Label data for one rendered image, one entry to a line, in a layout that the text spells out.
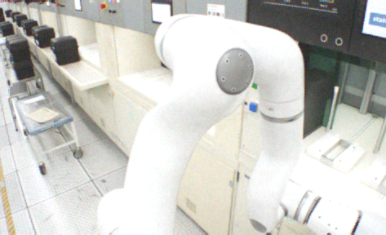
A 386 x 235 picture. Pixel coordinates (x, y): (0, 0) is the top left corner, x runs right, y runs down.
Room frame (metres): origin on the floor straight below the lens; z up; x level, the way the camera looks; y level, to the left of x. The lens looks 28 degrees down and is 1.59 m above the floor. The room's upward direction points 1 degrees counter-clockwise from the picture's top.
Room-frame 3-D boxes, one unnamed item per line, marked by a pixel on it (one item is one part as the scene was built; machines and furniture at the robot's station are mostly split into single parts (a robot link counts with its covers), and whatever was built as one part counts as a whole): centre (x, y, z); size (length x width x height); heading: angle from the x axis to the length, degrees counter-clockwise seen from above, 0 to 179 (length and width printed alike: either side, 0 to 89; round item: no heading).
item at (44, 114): (2.23, 1.45, 0.47); 0.31 x 0.23 x 0.02; 59
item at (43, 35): (3.80, 2.12, 0.93); 0.30 x 0.28 x 0.26; 41
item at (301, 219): (0.45, -0.28, 1.09); 0.09 x 0.03 x 0.08; 136
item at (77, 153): (2.39, 1.54, 0.24); 0.97 x 0.52 x 0.48; 41
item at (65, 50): (2.86, 1.38, 0.93); 0.30 x 0.28 x 0.26; 35
